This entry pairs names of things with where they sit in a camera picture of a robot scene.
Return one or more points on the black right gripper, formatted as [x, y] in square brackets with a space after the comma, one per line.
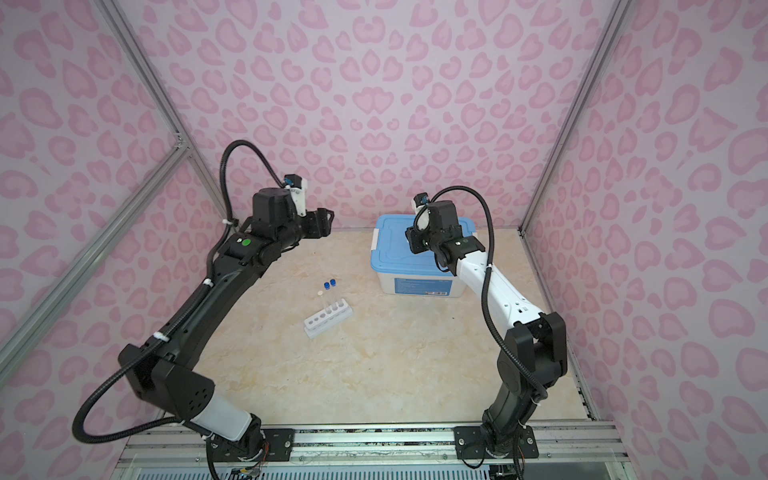
[414, 240]

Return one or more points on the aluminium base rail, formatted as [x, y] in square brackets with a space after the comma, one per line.
[560, 449]

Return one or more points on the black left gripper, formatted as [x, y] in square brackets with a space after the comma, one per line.
[322, 222]

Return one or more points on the aluminium frame strut left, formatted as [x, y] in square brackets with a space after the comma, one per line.
[39, 319]

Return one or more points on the white test tube rack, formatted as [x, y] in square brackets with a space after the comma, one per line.
[323, 320]

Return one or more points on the white plastic storage bin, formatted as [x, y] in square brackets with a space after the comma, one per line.
[418, 285]

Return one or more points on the blue plastic bin lid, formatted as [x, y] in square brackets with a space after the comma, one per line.
[391, 253]

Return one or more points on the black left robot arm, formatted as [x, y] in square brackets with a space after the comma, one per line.
[162, 372]

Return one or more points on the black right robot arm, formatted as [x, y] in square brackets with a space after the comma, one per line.
[532, 343]

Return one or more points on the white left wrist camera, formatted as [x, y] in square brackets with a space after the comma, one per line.
[297, 187]

